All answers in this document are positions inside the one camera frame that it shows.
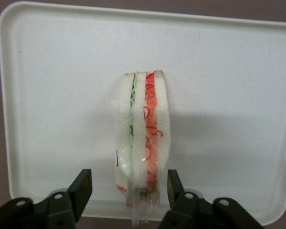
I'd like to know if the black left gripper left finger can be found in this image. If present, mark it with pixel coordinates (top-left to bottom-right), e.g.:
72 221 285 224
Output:
0 168 93 229

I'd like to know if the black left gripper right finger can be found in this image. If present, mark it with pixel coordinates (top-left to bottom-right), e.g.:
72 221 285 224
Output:
158 169 266 229

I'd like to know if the triangle sandwich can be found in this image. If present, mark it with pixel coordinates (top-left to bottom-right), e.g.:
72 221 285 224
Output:
114 69 173 228

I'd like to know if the cream plastic tray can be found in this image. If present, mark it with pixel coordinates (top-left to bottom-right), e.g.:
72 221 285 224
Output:
0 0 286 227

